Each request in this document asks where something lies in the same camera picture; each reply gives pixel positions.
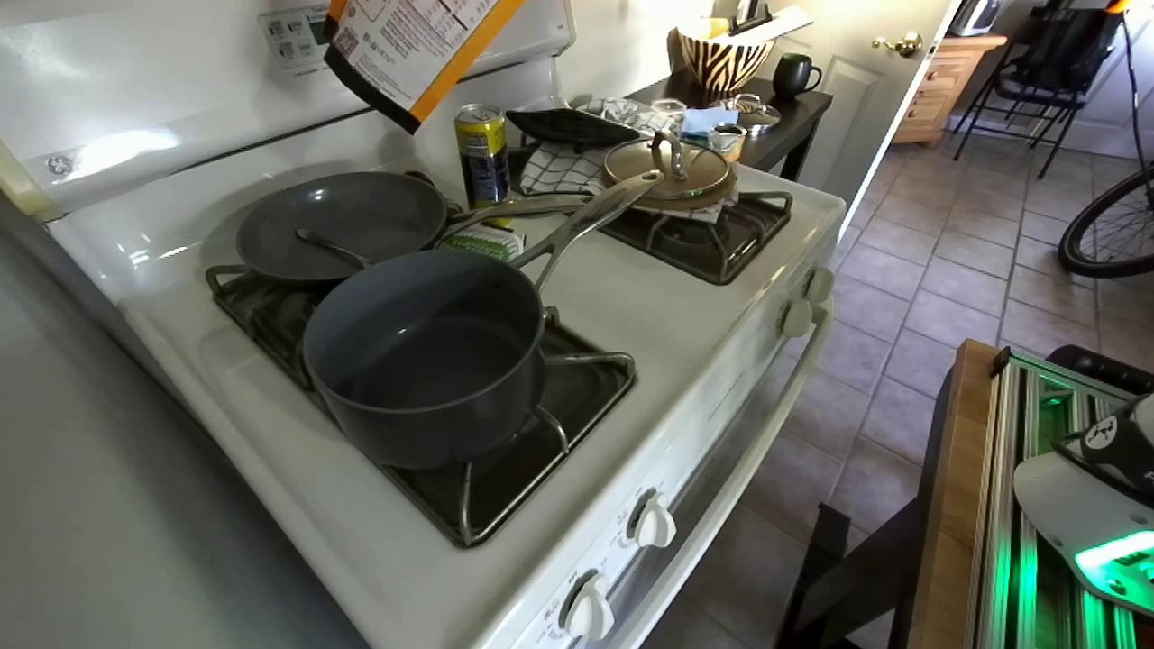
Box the black flat tray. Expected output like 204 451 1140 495
506 106 646 154

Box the white and orange food package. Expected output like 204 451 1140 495
319 0 530 136

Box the light blue cloth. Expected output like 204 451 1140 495
681 106 742 136

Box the white stove knob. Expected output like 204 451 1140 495
556 569 621 647
622 487 681 551
779 294 821 338
799 263 840 306

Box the checkered kitchen cloth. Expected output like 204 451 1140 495
516 142 739 229

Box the zebra pattern bowl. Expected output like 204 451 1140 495
667 15 779 99

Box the aluminium frame with green light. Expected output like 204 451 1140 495
978 345 1154 649

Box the white door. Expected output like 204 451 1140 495
779 0 967 237

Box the wooden cabinet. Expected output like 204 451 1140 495
895 34 1009 150

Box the bicycle wheel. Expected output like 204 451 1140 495
1057 163 1154 280

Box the large black burner grate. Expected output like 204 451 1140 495
200 260 641 551

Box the clear drinking glass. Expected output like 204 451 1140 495
646 93 691 136

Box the white gas stove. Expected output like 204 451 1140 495
0 0 849 649

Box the brass door knob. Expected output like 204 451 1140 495
873 28 930 63

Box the crumpled aluminium foil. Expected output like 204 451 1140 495
566 90 661 125

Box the black mug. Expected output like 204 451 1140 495
770 52 828 106

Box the green and yellow can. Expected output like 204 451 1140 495
452 101 516 213

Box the white oven door handle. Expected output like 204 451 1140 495
598 306 837 649

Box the black stand frame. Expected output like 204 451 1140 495
774 497 930 649

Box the gray frying pan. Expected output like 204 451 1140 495
234 165 604 290

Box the small white cup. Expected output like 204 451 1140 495
705 122 748 165

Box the small black burner grate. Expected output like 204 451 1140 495
598 183 797 290

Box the black metal chair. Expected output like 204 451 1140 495
952 0 1130 183

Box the gray pot with steel handle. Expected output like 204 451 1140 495
299 170 663 476

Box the dark side table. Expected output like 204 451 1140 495
622 75 837 183

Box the clear glass jar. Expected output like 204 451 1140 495
732 90 787 136

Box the wooden board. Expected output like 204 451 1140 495
906 338 1009 649

